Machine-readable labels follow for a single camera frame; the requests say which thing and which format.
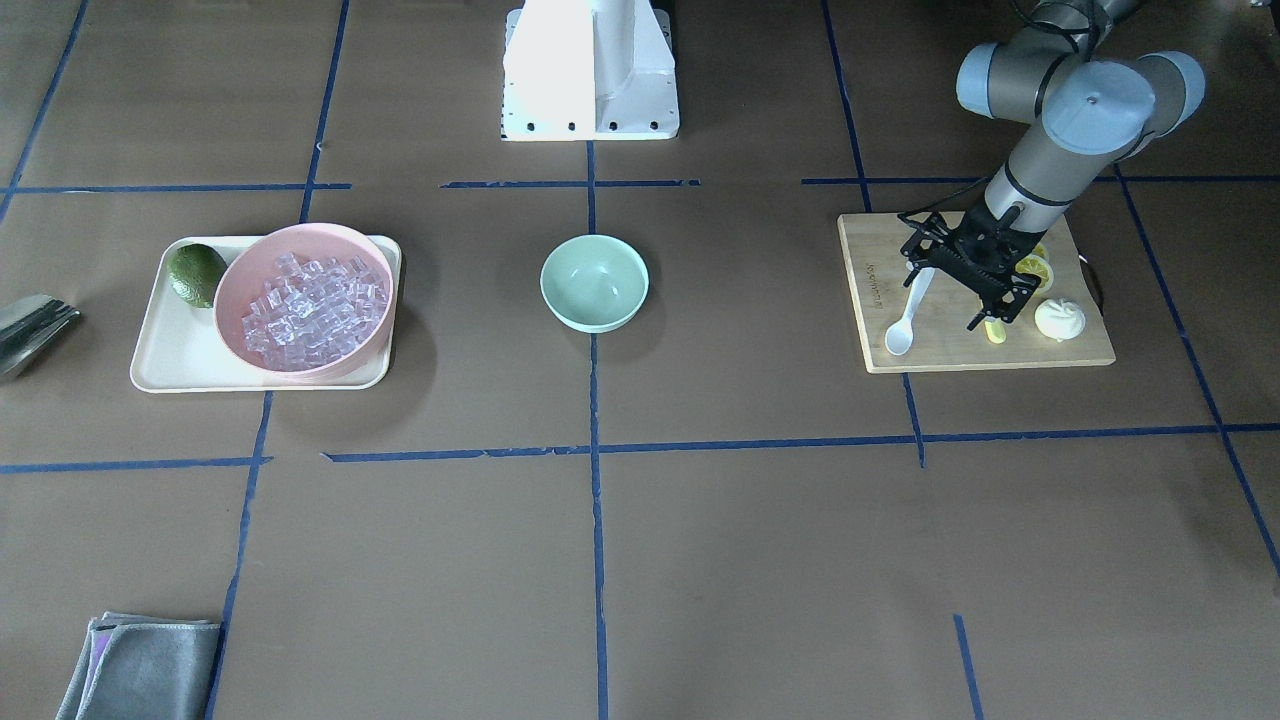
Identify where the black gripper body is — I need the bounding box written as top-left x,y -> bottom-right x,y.
899,205 -> 1043,323

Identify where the white plastic spoon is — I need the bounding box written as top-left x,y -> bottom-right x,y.
884,266 -> 937,357

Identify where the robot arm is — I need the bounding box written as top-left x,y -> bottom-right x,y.
899,1 -> 1207,324

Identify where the green bowl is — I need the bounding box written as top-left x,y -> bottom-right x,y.
539,234 -> 650,334

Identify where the pile of ice cubes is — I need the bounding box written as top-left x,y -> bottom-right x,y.
239,252 -> 390,372

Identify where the pink bowl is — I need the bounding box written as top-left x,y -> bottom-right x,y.
212,222 -> 401,389

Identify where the metal ice scoop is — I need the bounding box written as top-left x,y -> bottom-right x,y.
1,293 -> 83,383

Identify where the yellow plastic knife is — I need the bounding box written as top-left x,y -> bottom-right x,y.
983,318 -> 1007,345

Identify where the upper lemon slice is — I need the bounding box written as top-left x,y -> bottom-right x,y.
1015,252 -> 1055,293

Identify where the white steamed bun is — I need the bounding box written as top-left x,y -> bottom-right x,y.
1034,299 -> 1087,342

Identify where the bamboo cutting board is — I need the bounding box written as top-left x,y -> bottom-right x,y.
837,213 -> 1116,374

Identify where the green lime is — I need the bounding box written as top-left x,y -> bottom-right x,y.
165,243 -> 229,309

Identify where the cream plastic tray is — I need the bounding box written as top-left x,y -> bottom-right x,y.
131,234 -> 394,395

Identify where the grey folded cloth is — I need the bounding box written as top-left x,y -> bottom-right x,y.
55,611 -> 221,719

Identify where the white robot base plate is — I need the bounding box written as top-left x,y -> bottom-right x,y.
500,1 -> 681,142

